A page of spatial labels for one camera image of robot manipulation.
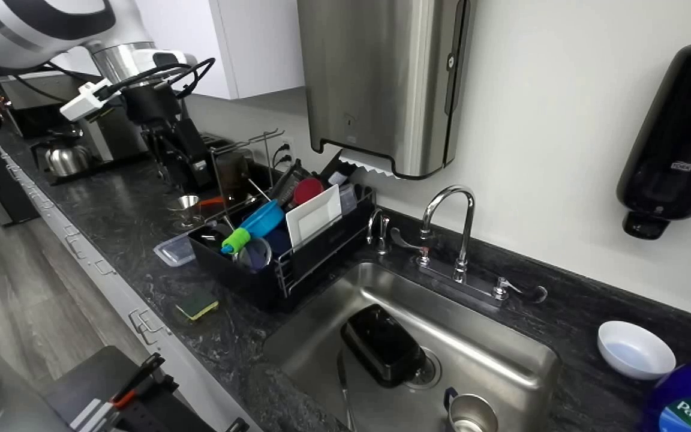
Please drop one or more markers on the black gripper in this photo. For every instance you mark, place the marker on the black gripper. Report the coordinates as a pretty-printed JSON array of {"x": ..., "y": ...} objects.
[{"x": 168, "y": 136}]

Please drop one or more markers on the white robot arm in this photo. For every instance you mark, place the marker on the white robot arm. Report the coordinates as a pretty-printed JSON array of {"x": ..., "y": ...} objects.
[{"x": 132, "y": 70}]

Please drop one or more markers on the red bowl in rack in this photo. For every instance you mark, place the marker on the red bowl in rack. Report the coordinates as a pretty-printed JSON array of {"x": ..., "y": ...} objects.
[{"x": 306, "y": 191}]

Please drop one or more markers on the clear glass in rack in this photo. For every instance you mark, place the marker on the clear glass in rack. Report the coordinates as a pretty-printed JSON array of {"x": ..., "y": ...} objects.
[{"x": 255, "y": 254}]

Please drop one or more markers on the black dish rack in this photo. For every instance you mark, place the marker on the black dish rack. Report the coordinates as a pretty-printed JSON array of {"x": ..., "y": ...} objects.
[{"x": 291, "y": 272}]

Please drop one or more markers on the stainless steel sink basin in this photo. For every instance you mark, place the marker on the stainless steel sink basin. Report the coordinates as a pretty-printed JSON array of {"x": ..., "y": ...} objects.
[{"x": 507, "y": 373}]

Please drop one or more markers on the black container in sink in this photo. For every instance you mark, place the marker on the black container in sink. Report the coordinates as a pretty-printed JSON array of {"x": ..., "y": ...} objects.
[{"x": 382, "y": 347}]

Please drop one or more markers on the steel kettle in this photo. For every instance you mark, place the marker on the steel kettle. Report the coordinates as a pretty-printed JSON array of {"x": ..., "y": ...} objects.
[{"x": 62, "y": 156}]

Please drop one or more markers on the white upper cabinet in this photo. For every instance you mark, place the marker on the white upper cabinet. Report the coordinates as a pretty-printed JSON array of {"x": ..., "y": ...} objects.
[{"x": 254, "y": 42}]

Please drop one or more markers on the silver coffee machine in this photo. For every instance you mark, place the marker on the silver coffee machine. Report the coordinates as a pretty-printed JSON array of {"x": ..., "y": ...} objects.
[{"x": 34, "y": 104}]

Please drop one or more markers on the clear plastic container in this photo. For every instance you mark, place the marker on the clear plastic container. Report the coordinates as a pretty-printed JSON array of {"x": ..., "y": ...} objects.
[{"x": 176, "y": 251}]

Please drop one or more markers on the white square plate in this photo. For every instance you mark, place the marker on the white square plate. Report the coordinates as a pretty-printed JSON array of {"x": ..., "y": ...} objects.
[{"x": 312, "y": 216}]

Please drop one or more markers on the yellow green sponge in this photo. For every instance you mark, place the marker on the yellow green sponge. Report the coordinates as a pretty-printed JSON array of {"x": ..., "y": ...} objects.
[{"x": 195, "y": 306}]

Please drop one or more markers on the steel paper towel dispenser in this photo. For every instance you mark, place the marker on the steel paper towel dispenser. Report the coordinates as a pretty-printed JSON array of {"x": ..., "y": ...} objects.
[{"x": 382, "y": 77}]

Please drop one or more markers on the black tray with pens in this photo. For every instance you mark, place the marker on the black tray with pens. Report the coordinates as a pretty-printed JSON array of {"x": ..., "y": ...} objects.
[{"x": 141, "y": 395}]

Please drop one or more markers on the white small bowl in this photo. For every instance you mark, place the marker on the white small bowl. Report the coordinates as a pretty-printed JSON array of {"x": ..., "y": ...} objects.
[{"x": 634, "y": 352}]

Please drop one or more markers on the black wall soap dispenser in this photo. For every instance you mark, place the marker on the black wall soap dispenser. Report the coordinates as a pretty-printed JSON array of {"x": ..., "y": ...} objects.
[{"x": 657, "y": 181}]

